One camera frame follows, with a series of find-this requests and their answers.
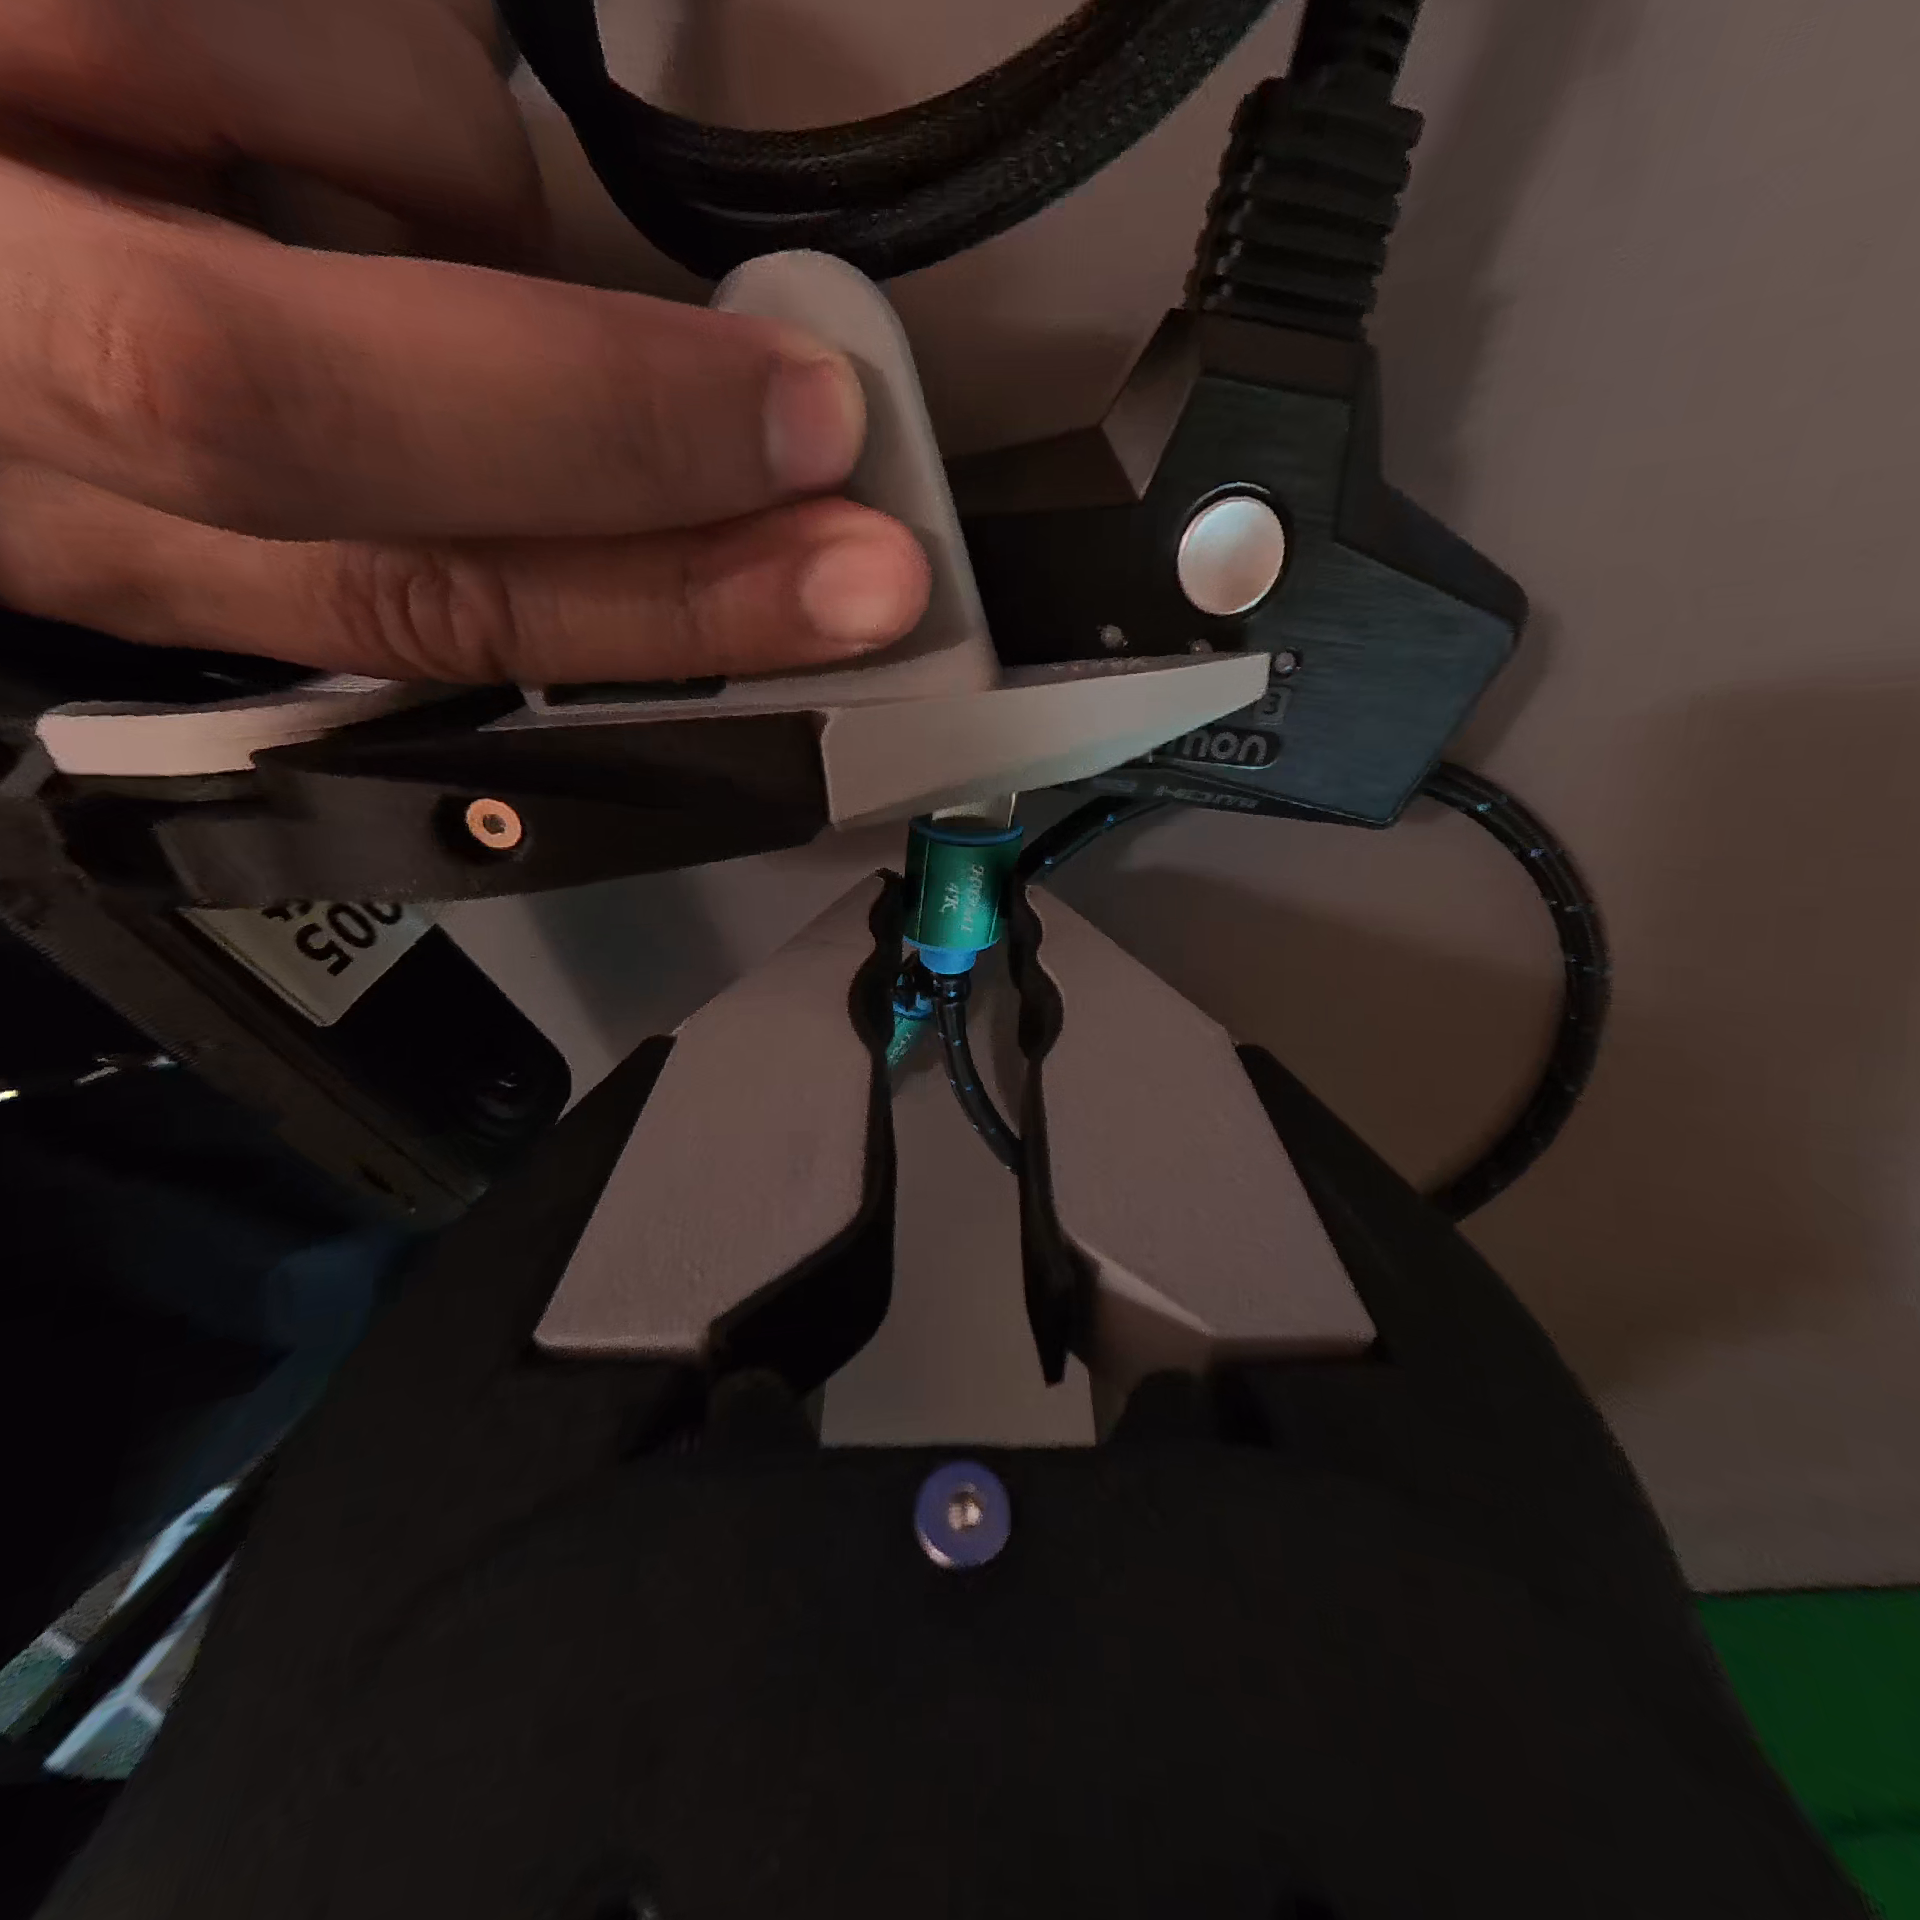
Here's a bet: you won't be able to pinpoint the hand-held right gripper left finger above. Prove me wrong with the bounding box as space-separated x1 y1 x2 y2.
533 875 901 1386

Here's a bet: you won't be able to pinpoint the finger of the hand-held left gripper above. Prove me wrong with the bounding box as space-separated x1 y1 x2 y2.
34 648 1277 831

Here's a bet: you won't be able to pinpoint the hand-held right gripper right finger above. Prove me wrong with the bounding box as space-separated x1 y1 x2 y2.
1016 882 1381 1386

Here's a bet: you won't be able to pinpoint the black braided cable green plugs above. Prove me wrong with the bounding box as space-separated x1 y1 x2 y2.
886 771 1613 1222

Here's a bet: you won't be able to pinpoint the brushed metal hub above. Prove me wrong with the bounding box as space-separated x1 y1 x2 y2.
952 305 1535 829

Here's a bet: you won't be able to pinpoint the thin black hub cable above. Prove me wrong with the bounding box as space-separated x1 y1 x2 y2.
498 0 1427 363

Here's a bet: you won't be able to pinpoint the person's left hand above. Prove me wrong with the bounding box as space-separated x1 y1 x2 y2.
0 0 932 692

